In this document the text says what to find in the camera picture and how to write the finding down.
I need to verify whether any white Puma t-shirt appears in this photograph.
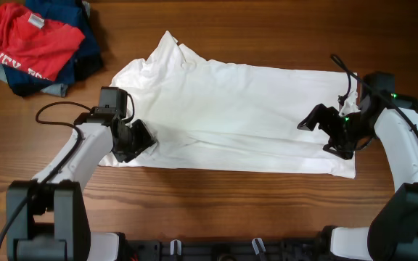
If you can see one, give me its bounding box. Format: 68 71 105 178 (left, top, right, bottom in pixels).
111 33 357 178

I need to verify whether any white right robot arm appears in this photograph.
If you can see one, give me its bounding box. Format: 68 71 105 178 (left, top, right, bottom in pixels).
298 92 418 260

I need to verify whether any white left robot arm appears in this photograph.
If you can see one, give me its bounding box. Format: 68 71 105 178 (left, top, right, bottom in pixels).
0 113 155 261

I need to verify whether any navy blue folded garment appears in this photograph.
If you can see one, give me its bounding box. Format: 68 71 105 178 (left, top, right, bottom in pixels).
2 0 103 97

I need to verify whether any red folded t-shirt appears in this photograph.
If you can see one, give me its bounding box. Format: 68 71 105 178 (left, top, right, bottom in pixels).
0 3 85 81

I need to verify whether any grey folded garment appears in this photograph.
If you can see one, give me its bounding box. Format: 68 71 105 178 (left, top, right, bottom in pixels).
0 64 69 98

